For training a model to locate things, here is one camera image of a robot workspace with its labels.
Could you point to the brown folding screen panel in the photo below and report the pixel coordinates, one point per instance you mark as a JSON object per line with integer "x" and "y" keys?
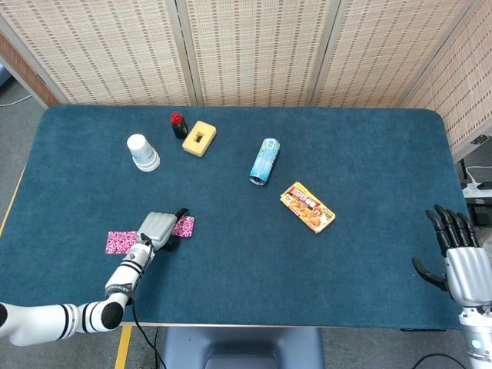
{"x": 23, "y": 73}

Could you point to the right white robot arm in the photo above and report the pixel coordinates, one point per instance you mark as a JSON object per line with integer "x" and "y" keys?
{"x": 478, "y": 338}

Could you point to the white paper cup stack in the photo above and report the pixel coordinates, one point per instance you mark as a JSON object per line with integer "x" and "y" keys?
{"x": 144, "y": 155}

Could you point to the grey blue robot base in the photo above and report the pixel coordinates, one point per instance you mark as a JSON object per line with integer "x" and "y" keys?
{"x": 238, "y": 346}

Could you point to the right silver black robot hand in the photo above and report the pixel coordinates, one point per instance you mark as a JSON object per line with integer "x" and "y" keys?
{"x": 467, "y": 274}

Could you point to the black bottle red cap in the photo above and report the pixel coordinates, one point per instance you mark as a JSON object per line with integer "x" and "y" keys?
{"x": 179, "y": 128}

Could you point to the bamboo folding screen panel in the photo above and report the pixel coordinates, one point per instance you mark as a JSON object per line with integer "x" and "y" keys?
{"x": 96, "y": 46}
{"x": 469, "y": 77}
{"x": 384, "y": 50}
{"x": 261, "y": 50}

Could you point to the light blue drink can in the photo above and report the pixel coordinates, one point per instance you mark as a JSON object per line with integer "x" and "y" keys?
{"x": 264, "y": 161}

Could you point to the white power strip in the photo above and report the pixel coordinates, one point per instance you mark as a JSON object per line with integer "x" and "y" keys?
{"x": 478, "y": 189}

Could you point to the black equipment box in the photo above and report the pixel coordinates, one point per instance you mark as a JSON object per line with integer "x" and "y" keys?
{"x": 480, "y": 215}

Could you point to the metal screen hinge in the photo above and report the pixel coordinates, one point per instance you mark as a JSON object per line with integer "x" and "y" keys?
{"x": 480, "y": 140}

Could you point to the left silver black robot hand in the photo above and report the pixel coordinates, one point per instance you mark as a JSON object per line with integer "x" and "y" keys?
{"x": 157, "y": 228}

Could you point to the yellow sponge block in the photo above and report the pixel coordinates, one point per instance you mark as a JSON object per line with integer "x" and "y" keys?
{"x": 207, "y": 132}

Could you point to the yellow curry sauce box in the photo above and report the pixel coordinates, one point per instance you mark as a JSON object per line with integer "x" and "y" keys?
{"x": 307, "y": 207}

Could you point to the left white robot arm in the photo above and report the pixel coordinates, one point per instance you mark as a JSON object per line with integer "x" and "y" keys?
{"x": 123, "y": 276}

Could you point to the blue carpet table cover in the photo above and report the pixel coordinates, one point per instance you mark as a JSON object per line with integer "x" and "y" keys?
{"x": 250, "y": 269}

